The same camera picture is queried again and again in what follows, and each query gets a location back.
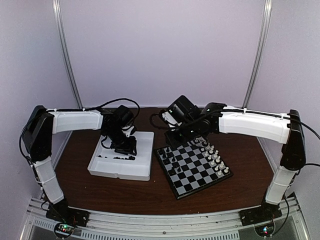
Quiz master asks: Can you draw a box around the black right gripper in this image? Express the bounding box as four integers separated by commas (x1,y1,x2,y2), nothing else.
164,120,199,150

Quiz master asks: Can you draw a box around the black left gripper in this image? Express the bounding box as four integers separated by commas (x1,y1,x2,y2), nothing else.
104,126,137,156

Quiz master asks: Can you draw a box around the black king piece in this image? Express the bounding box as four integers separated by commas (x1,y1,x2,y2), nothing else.
169,168,176,176

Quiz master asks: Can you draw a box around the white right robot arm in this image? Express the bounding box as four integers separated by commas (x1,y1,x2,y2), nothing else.
159,95,306,221

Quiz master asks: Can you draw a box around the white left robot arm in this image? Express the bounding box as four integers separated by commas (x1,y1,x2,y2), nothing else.
21,105,137,222

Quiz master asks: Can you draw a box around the black pieces pile in tray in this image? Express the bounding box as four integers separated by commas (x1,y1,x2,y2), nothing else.
98,155,136,161

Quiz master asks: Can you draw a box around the left circuit board with LEDs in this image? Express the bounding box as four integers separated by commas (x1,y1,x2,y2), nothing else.
53,222,75,238

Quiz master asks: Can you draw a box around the circuit board with leds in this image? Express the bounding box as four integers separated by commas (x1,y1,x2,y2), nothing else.
254,223,275,238
53,222,75,238

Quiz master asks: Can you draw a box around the right circuit board with LEDs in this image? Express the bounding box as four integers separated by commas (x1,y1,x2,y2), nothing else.
254,223,275,238

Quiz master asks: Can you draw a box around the white king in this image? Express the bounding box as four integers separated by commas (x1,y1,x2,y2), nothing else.
212,150,219,159

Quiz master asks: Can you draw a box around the white compartment tray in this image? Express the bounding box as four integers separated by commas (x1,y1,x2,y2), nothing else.
87,131,155,181

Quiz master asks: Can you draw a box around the black and grey chessboard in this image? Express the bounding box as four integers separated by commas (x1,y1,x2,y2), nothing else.
154,137,234,200

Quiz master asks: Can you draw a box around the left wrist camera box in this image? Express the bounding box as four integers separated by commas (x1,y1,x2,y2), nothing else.
122,125,137,138

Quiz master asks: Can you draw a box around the front aluminium rail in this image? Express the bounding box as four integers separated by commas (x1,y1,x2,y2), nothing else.
18,196,311,240

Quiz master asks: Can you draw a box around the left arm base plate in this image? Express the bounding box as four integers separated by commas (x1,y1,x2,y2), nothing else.
45,208,90,227

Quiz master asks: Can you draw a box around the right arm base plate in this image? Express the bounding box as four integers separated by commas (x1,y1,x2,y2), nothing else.
239,206,283,226

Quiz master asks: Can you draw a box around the left aluminium frame post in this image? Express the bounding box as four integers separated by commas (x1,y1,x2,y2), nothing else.
52,0,83,109

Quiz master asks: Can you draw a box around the aluminium frame post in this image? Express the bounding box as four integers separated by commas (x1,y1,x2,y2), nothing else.
52,0,83,109
242,0,273,108

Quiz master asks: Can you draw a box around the right aluminium frame post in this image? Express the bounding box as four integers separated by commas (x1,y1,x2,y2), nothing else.
242,0,273,108

